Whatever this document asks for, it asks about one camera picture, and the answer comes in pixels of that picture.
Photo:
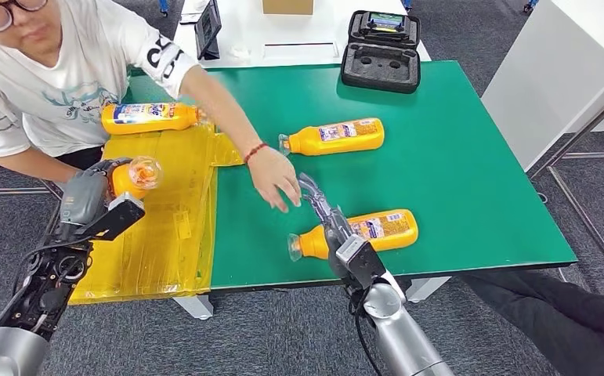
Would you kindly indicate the smartphone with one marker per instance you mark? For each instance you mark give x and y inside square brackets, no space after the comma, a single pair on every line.
[190,18]

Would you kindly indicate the person's right forearm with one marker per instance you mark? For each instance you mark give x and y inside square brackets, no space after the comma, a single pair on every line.
[31,168]

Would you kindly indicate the white table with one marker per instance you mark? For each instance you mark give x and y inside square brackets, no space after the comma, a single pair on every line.
[291,31]

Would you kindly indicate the brown cardboard box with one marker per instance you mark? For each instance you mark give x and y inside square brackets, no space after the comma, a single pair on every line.
[287,6]

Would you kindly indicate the white table foot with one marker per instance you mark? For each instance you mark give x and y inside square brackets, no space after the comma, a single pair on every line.
[195,309]
[426,289]

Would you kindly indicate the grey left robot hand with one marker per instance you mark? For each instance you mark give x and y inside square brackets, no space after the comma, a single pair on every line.
[83,197]

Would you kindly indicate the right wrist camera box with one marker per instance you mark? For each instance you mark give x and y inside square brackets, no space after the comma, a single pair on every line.
[361,262]

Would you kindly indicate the white partition panel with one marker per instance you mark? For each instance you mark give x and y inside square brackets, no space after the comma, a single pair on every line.
[545,78]

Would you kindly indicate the yellow taped cardboard mat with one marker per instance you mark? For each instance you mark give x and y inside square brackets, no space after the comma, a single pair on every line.
[177,233]

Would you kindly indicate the crumpled white tissue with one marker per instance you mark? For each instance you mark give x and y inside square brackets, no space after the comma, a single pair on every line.
[239,51]

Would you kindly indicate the black handheld controller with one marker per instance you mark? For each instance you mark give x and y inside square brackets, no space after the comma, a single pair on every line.
[383,26]

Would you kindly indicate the white desk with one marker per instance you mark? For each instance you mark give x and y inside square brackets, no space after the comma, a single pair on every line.
[602,26]

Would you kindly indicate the person's left hand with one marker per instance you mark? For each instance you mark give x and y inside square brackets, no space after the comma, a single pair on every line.
[273,176]

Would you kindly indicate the person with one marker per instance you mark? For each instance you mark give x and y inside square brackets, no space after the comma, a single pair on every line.
[73,78]
[540,311]

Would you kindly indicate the steel tube frame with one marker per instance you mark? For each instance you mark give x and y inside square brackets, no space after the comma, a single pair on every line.
[0,191]
[582,132]

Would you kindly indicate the orange detergent bottle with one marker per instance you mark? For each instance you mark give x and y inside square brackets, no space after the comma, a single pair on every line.
[130,184]
[390,231]
[333,138]
[146,122]

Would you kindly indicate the black foam-lined case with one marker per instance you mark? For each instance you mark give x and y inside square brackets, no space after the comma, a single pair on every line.
[380,70]

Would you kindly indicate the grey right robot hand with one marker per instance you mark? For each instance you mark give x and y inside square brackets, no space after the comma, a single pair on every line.
[338,228]

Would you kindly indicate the black tablet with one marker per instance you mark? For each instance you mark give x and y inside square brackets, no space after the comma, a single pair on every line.
[209,28]

